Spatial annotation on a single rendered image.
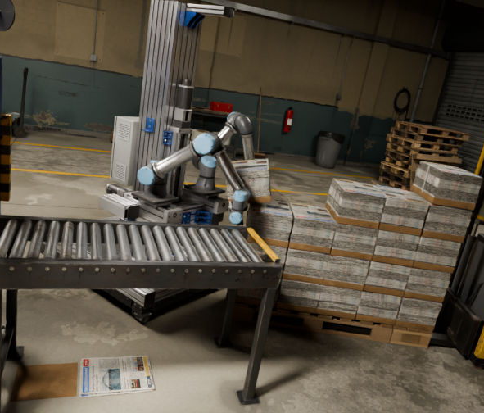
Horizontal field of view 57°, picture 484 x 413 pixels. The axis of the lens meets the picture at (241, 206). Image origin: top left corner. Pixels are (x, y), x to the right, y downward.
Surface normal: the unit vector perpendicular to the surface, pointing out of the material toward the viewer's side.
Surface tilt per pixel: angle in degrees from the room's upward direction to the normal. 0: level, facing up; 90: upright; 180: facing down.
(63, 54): 90
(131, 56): 90
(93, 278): 90
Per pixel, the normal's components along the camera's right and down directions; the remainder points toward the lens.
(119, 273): 0.31, 0.32
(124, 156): -0.60, 0.13
